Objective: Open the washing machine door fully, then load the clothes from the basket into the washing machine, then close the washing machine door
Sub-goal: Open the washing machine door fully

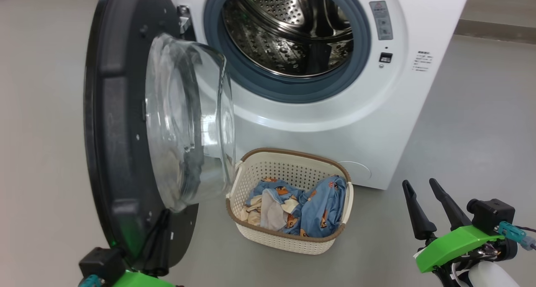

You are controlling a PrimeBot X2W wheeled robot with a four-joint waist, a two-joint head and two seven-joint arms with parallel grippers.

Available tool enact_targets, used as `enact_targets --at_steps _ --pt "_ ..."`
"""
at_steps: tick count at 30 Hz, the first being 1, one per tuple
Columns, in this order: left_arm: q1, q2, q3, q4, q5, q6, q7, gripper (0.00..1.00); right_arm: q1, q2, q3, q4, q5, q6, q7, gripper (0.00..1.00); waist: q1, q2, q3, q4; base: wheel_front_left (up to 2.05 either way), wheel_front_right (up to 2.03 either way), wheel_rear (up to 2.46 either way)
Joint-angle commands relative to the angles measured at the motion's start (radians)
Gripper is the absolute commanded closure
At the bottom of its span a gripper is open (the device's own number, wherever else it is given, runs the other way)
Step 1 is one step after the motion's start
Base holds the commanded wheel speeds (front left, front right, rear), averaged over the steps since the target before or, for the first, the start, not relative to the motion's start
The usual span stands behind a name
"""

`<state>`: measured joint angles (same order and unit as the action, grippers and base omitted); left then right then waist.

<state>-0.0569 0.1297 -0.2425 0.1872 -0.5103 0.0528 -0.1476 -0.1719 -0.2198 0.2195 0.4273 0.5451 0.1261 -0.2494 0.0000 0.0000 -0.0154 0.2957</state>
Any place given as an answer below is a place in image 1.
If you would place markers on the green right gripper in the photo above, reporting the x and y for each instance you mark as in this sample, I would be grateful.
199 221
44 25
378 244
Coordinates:
452 247

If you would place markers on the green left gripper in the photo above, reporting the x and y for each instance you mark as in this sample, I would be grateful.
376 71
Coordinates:
142 280

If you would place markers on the blue bear-print garment cream collar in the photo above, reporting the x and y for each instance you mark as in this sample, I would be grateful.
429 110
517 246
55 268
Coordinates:
272 207

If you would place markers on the black round glass washer door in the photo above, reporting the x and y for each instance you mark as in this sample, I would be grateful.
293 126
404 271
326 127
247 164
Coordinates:
117 132

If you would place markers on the white front-load washing machine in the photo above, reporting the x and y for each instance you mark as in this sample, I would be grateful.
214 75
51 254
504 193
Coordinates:
335 123

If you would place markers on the black door latch socket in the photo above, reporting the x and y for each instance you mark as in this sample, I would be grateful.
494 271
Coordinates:
385 57

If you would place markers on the round drain filter cover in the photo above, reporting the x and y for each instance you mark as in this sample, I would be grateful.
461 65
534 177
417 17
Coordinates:
358 171

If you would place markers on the cream laundry basket brown rim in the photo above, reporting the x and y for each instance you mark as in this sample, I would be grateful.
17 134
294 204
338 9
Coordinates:
289 241

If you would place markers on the grey warning sticker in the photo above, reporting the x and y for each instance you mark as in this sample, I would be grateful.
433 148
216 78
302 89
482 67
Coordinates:
381 21

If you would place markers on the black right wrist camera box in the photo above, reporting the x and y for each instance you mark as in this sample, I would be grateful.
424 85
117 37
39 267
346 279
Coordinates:
492 213

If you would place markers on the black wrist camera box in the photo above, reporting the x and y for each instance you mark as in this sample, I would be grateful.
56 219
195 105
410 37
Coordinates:
102 264
492 213

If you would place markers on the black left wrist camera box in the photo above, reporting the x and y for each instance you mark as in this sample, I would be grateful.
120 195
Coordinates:
102 264

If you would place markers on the teal left camera connector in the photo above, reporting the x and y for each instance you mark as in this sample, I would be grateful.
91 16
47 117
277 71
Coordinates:
88 281

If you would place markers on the teal camera connector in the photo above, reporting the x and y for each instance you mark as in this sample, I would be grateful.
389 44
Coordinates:
88 281
513 232

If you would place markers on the teal right camera connector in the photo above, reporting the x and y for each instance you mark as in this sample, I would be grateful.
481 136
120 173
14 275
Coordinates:
513 232

